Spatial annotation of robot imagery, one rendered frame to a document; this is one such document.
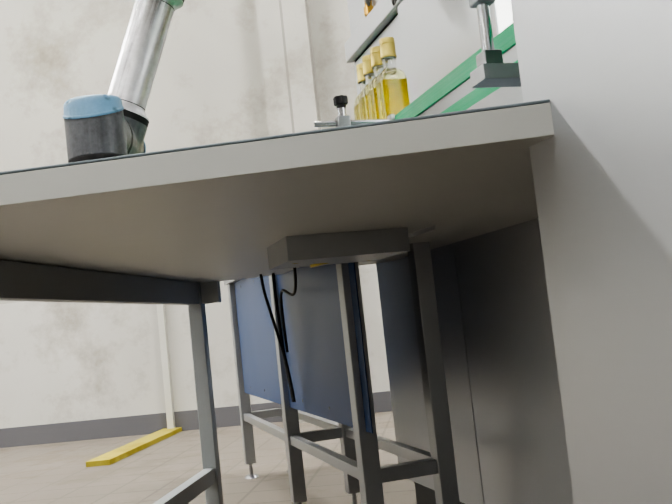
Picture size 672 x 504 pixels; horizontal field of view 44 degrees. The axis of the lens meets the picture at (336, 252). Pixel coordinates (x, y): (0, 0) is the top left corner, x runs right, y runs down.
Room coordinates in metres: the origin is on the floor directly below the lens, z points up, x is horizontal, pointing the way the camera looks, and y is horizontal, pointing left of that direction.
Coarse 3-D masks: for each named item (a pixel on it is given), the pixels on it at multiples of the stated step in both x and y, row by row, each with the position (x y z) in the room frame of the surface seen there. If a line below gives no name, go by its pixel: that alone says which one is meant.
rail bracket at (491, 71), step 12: (480, 0) 1.03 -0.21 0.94; (492, 0) 1.03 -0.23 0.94; (480, 12) 1.03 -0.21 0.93; (480, 24) 1.04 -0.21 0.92; (480, 36) 1.04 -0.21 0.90; (492, 36) 1.04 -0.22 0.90; (492, 48) 1.03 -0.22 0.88; (480, 60) 1.04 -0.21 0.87; (492, 60) 1.03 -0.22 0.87; (480, 72) 1.03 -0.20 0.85; (492, 72) 1.02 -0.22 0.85; (504, 72) 1.02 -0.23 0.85; (516, 72) 1.03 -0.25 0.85; (480, 84) 1.04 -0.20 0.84; (492, 84) 1.05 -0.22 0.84; (504, 84) 1.05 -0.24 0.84; (516, 84) 1.06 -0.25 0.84
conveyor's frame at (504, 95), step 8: (504, 88) 1.20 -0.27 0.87; (512, 88) 1.17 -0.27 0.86; (520, 88) 1.15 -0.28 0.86; (488, 96) 1.25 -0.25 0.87; (496, 96) 1.22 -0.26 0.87; (504, 96) 1.20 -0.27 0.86; (512, 96) 1.18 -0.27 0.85; (520, 96) 1.15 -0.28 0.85; (480, 104) 1.27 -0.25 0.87; (488, 104) 1.25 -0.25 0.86; (496, 104) 1.22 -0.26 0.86; (504, 104) 1.20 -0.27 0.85; (232, 280) 3.17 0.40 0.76
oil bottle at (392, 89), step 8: (384, 72) 1.76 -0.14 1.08; (392, 72) 1.76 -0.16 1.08; (400, 72) 1.77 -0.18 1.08; (384, 80) 1.76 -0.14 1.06; (392, 80) 1.76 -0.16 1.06; (400, 80) 1.77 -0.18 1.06; (376, 88) 1.80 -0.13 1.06; (384, 88) 1.76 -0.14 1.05; (392, 88) 1.76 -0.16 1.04; (400, 88) 1.77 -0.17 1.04; (384, 96) 1.76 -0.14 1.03; (392, 96) 1.76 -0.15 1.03; (400, 96) 1.77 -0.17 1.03; (408, 96) 1.77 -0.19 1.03; (384, 104) 1.77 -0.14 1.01; (392, 104) 1.76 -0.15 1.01; (400, 104) 1.77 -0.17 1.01; (408, 104) 1.77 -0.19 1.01; (384, 112) 1.77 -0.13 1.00; (392, 112) 1.76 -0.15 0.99
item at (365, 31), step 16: (352, 0) 2.44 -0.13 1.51; (384, 0) 2.13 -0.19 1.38; (400, 0) 2.03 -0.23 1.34; (352, 16) 2.45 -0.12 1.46; (368, 16) 2.26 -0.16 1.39; (384, 16) 2.14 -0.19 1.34; (352, 32) 2.47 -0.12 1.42; (368, 32) 2.27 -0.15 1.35; (384, 32) 2.21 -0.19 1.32; (352, 48) 2.42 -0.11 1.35; (368, 48) 2.35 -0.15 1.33; (400, 48) 2.12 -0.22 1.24; (400, 64) 2.13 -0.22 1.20
